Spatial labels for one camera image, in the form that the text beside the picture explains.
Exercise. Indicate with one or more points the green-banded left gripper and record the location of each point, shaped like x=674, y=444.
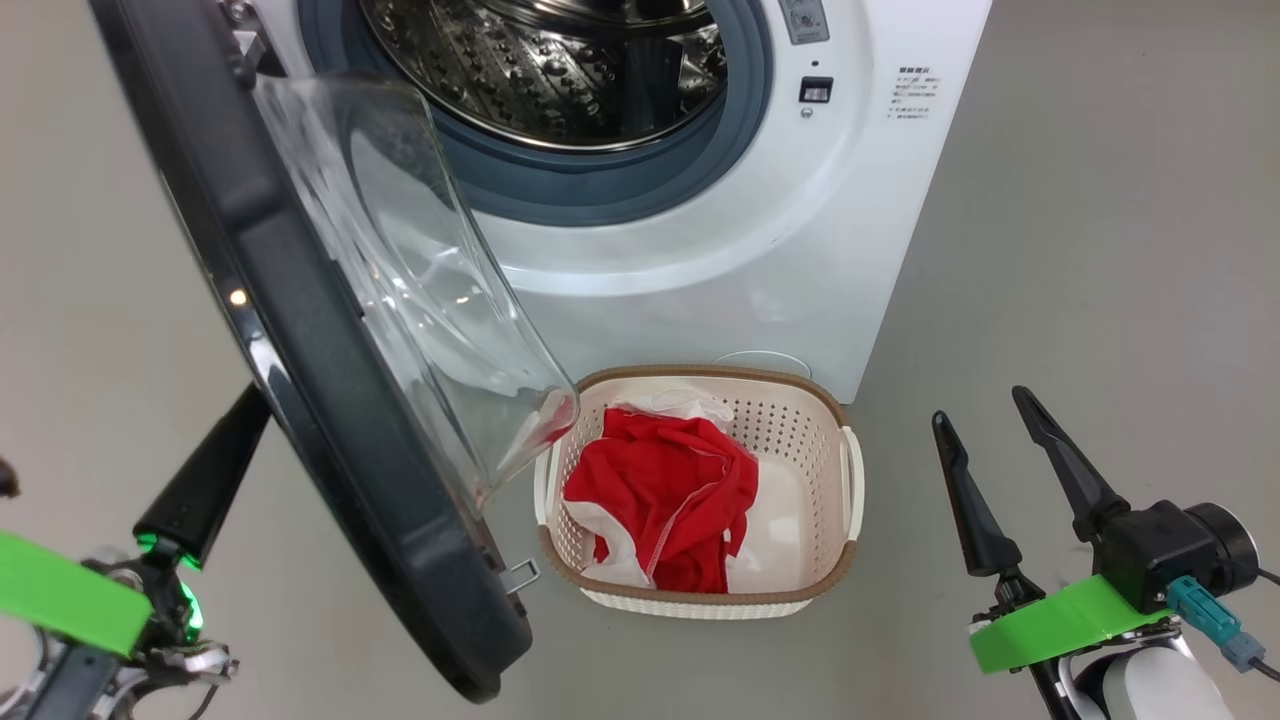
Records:
x=60, y=590

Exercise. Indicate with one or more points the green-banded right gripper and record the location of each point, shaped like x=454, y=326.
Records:
x=1060, y=625

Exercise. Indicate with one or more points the black glass washing machine door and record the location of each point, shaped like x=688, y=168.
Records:
x=300, y=350

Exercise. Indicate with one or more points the red and white shirt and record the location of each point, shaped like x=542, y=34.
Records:
x=670, y=480

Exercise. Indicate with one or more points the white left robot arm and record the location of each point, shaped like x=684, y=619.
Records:
x=65, y=692

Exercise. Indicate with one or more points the cream perforated laundry basket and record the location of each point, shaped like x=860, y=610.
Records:
x=800, y=440

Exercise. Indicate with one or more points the metal door latch hook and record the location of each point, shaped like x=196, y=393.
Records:
x=522, y=576

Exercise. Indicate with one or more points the white front-load washing machine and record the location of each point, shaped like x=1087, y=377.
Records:
x=800, y=250

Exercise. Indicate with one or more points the black door lock socket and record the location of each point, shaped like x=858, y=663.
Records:
x=816, y=90

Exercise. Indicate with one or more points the grey rubber door seal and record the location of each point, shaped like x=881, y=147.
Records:
x=600, y=190

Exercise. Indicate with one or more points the steel washing drum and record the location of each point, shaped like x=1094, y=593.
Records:
x=540, y=70

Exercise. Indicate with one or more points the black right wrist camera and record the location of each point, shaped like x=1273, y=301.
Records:
x=1170, y=550

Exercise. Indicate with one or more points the teal right camera connector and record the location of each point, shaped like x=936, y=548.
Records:
x=1205, y=615

